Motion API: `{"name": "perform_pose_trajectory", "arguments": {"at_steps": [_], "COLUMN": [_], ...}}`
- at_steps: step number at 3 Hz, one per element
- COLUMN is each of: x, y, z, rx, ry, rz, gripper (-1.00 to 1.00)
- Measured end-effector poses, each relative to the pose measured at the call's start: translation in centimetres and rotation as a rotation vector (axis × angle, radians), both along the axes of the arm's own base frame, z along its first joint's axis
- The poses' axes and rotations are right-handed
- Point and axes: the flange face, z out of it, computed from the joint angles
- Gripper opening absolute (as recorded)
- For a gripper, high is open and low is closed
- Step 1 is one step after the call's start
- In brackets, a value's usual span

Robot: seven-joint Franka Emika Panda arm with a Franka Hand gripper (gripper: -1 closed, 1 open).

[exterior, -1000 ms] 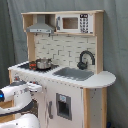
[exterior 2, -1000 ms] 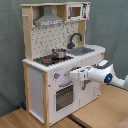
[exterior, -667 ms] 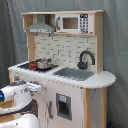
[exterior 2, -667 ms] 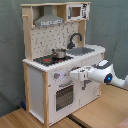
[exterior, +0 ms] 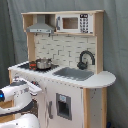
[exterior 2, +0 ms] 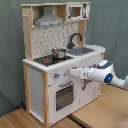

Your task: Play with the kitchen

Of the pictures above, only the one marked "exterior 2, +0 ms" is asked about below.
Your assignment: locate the white cabinet door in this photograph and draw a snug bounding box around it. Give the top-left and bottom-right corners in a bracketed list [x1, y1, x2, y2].
[79, 55, 103, 108]

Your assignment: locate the white oven door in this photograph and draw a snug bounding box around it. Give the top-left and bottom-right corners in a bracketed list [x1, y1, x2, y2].
[49, 77, 80, 124]

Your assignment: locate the silver toy pot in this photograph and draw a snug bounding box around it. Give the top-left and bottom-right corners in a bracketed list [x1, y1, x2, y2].
[52, 49, 66, 58]

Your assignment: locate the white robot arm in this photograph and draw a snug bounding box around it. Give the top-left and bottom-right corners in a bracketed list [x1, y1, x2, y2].
[70, 60, 128, 90]

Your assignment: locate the toy microwave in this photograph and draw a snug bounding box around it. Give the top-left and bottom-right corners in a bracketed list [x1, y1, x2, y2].
[66, 3, 90, 21]

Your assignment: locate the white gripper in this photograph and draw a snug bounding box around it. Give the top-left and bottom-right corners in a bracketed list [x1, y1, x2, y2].
[70, 68, 88, 79]

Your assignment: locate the black toy faucet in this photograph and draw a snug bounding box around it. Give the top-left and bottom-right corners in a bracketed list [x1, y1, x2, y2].
[67, 33, 82, 49]

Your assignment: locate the grey toy sink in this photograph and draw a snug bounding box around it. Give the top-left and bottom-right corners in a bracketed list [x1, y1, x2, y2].
[67, 47, 94, 56]

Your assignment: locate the left red stove knob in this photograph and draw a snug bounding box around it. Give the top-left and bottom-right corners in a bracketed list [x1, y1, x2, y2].
[54, 73, 60, 79]

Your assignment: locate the wooden toy kitchen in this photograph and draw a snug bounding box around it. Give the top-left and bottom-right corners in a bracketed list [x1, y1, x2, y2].
[22, 2, 105, 128]

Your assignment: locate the black toy stovetop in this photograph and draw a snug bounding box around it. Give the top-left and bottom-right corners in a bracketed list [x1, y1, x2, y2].
[34, 55, 71, 66]

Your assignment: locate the grey range hood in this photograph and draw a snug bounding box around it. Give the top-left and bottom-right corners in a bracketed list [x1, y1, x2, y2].
[34, 5, 64, 27]

